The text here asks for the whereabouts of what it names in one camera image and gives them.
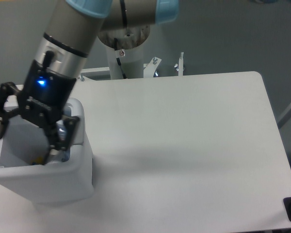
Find white bracket with bolt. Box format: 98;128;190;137
144;57;162;78

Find crushed clear plastic bottle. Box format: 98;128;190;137
47;106;71;164

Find white trash can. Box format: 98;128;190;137
0;98;94;203

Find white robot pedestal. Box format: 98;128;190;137
97;24;151;80

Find white metal frame left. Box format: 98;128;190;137
77;67;111;82

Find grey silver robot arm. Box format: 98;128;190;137
0;0;179;155

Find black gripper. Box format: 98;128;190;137
0;60;80;165

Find black cable on pedestal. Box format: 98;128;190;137
113;37;127;80

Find white post with wingnut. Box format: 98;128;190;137
174;51;185;76

